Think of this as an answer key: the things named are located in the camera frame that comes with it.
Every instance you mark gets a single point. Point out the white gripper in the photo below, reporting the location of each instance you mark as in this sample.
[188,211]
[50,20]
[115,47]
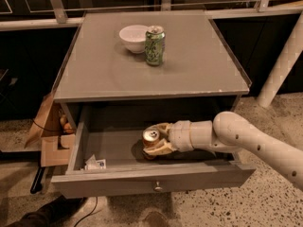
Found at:
[180,135]

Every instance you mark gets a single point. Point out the orange soda can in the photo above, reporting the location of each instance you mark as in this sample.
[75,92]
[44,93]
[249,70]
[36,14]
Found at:
[150,137]

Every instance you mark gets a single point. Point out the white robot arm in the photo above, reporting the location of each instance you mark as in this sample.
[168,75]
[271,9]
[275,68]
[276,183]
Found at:
[227,132]

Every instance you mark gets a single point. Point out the metal drawer knob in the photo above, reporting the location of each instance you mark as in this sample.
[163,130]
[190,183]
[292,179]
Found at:
[157,187]

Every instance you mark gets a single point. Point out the grey open top drawer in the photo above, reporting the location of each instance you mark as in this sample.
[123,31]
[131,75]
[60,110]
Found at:
[116,137]

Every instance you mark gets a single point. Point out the green soda can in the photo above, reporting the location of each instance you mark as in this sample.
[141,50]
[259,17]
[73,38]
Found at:
[155,45]

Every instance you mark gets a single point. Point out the grey wooden cabinet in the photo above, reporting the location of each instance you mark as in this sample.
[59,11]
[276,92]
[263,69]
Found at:
[196,61]

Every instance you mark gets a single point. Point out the white ceramic bowl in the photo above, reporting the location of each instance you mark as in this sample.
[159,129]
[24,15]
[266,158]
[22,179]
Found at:
[133,38]

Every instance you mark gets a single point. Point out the black shoe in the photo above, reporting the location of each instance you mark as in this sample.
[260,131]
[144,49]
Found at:
[49,213]

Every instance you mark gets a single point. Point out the metal railing frame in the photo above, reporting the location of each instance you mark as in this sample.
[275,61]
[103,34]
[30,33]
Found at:
[36,14]

